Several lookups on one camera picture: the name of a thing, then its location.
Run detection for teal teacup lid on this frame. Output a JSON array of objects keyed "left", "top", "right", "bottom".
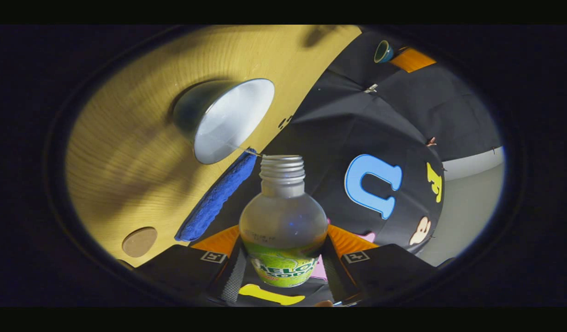
[{"left": 373, "top": 40, "right": 395, "bottom": 64}]

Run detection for silver green-label water bottle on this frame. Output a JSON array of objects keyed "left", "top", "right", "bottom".
[{"left": 239, "top": 154, "right": 329, "bottom": 289}]

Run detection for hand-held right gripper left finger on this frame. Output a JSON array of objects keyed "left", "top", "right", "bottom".
[{"left": 135, "top": 225, "right": 248, "bottom": 306}]

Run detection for teal teacup white inside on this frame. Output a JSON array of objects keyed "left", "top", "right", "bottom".
[{"left": 171, "top": 78, "right": 276, "bottom": 166}]

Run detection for round brown cork coaster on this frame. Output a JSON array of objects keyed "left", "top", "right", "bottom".
[{"left": 121, "top": 226, "right": 159, "bottom": 258}]

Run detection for black backdrop cloth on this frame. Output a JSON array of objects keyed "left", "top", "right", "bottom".
[{"left": 191, "top": 30, "right": 503, "bottom": 308}]

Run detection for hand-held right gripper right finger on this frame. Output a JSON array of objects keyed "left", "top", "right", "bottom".
[{"left": 321, "top": 224, "right": 439, "bottom": 306}]

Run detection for blue folded towel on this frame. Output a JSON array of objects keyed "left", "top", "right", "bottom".
[{"left": 174, "top": 148, "right": 258, "bottom": 243}]

